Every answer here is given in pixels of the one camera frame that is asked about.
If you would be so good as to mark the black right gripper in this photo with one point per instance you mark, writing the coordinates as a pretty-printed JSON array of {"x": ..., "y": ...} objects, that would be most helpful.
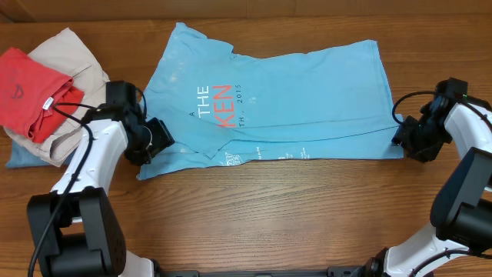
[{"x": 420, "y": 153}]

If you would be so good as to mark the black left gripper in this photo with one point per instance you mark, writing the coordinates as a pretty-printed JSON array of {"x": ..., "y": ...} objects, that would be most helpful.
[{"x": 163, "y": 138}]

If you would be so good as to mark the light blue printed t-shirt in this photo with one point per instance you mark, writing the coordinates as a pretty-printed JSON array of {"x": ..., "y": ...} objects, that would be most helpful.
[{"x": 226, "y": 109}]

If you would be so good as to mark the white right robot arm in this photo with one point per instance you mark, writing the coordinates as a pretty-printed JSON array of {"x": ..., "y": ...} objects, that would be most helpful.
[{"x": 460, "y": 219}]

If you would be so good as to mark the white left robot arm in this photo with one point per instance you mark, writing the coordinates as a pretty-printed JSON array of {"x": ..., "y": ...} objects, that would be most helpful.
[{"x": 74, "y": 227}]

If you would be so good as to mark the beige folded trousers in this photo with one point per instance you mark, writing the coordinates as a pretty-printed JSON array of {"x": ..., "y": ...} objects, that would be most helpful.
[{"x": 67, "y": 54}]

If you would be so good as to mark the red folded t-shirt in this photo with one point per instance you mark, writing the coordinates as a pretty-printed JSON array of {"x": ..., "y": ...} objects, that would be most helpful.
[{"x": 28, "y": 92}]

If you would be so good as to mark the blue folded jeans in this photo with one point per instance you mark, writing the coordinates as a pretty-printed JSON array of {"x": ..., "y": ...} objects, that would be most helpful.
[{"x": 22, "y": 158}]

